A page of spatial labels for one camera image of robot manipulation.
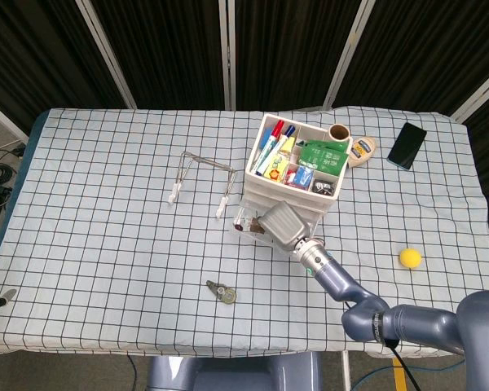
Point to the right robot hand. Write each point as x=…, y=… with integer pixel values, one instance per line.
x=283, y=226

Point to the clear drawer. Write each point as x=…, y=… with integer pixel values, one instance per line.
x=261, y=196
x=250, y=238

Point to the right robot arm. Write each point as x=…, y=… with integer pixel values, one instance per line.
x=342, y=285

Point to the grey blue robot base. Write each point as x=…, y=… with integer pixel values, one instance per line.
x=228, y=374

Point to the clear top drawer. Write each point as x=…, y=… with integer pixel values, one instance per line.
x=261, y=196

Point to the brown square item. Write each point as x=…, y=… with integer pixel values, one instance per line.
x=256, y=227

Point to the dark oval trinket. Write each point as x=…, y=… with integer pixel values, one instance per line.
x=239, y=227

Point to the red packet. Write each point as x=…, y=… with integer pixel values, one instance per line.
x=290, y=179

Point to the blue white packet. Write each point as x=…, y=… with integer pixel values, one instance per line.
x=303, y=175

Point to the black binder clips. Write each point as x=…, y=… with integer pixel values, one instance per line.
x=324, y=187

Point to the yellow cartoon packet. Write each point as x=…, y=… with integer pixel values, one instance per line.
x=278, y=169

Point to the green tea packet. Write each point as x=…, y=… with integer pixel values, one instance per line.
x=324, y=156

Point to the yellow sticky notes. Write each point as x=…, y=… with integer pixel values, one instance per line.
x=288, y=145

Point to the grey correction tape dispenser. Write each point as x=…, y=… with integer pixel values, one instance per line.
x=227, y=295

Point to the blue cap whiteboard marker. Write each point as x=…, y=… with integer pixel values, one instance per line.
x=289, y=131

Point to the red cap whiteboard marker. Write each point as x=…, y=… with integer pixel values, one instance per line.
x=279, y=128

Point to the brown cardboard tape roll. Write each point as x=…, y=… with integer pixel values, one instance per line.
x=331, y=134

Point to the checked light blue tablecloth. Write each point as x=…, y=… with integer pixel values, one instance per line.
x=106, y=244

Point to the yellow foam ball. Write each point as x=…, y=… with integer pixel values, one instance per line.
x=410, y=257

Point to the black smartphone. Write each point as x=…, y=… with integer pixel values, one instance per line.
x=406, y=146

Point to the white metal table leg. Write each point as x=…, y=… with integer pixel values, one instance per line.
x=346, y=370

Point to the white drawer organizer with supplies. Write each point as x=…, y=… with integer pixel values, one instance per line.
x=285, y=191

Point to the black folding screen white frame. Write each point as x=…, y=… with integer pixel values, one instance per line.
x=167, y=49

